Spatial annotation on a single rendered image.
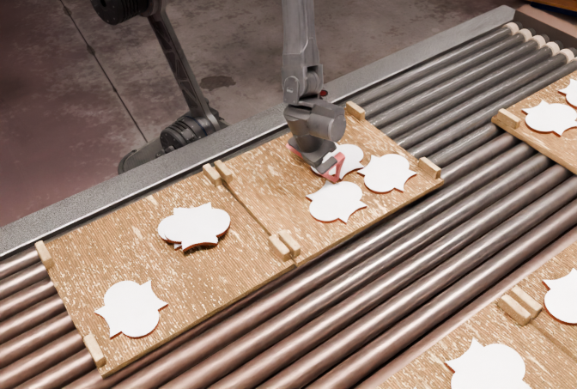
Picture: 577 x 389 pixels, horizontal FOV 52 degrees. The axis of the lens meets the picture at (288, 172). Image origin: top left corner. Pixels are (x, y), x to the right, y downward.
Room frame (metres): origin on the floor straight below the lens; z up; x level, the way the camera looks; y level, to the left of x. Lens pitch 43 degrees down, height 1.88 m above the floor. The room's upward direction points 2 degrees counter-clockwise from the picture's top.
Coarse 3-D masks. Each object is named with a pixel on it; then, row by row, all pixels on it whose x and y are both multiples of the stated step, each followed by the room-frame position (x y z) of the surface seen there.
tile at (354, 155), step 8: (336, 144) 1.10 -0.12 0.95; (344, 144) 1.10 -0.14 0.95; (336, 152) 1.07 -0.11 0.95; (344, 152) 1.07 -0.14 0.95; (352, 152) 1.07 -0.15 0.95; (360, 152) 1.07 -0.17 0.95; (344, 160) 1.04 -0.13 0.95; (352, 160) 1.04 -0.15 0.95; (360, 160) 1.04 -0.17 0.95; (312, 168) 1.02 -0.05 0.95; (344, 168) 1.01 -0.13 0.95; (352, 168) 1.01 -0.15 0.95; (360, 168) 1.02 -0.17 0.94; (320, 176) 1.00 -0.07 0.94; (344, 176) 1.00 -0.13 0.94
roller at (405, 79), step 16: (496, 32) 1.65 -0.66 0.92; (512, 32) 1.66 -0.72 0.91; (464, 48) 1.56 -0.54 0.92; (480, 48) 1.58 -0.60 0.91; (432, 64) 1.48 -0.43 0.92; (448, 64) 1.50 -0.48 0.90; (400, 80) 1.41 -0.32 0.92; (416, 80) 1.43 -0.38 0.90; (368, 96) 1.34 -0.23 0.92; (384, 96) 1.36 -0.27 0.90; (288, 128) 1.20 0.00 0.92; (256, 144) 1.14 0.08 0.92; (224, 160) 1.09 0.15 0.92; (80, 224) 0.89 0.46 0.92; (48, 240) 0.85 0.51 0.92; (16, 256) 0.81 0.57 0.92; (32, 256) 0.81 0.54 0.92; (0, 272) 0.77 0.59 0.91; (16, 272) 0.78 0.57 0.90
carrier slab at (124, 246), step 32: (160, 192) 0.96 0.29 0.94; (192, 192) 0.96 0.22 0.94; (224, 192) 0.96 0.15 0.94; (96, 224) 0.87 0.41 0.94; (128, 224) 0.87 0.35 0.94; (256, 224) 0.86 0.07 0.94; (64, 256) 0.79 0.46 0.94; (96, 256) 0.79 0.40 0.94; (128, 256) 0.78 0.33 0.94; (160, 256) 0.78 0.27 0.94; (192, 256) 0.78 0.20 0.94; (224, 256) 0.78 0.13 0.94; (256, 256) 0.77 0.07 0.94; (64, 288) 0.71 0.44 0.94; (96, 288) 0.71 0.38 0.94; (160, 288) 0.70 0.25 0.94; (192, 288) 0.70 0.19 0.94; (224, 288) 0.70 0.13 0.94; (256, 288) 0.70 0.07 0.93; (96, 320) 0.63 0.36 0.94; (160, 320) 0.63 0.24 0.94; (192, 320) 0.63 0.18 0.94; (128, 352) 0.56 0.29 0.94
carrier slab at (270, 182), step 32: (352, 128) 1.17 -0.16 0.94; (256, 160) 1.07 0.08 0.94; (288, 160) 1.06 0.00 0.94; (416, 160) 1.05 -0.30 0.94; (256, 192) 0.96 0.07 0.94; (288, 192) 0.95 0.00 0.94; (416, 192) 0.94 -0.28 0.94; (288, 224) 0.86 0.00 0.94; (320, 224) 0.85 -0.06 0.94; (352, 224) 0.85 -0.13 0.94
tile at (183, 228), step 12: (180, 216) 0.86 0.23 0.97; (192, 216) 0.86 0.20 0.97; (204, 216) 0.86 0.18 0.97; (216, 216) 0.86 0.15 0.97; (168, 228) 0.83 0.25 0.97; (180, 228) 0.83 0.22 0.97; (192, 228) 0.83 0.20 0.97; (204, 228) 0.82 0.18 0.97; (216, 228) 0.82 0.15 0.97; (228, 228) 0.83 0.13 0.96; (168, 240) 0.80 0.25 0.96; (180, 240) 0.79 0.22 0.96; (192, 240) 0.79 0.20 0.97; (204, 240) 0.79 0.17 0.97
